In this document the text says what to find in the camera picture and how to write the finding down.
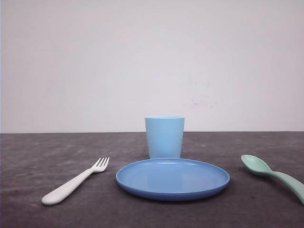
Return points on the mint green plastic spoon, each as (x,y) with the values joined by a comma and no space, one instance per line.
(258,167)

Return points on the light blue plastic cup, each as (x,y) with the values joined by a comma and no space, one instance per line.
(164,136)

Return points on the white plastic fork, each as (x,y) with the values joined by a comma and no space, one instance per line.
(62,192)

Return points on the blue plastic plate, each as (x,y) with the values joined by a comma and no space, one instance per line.
(172,179)

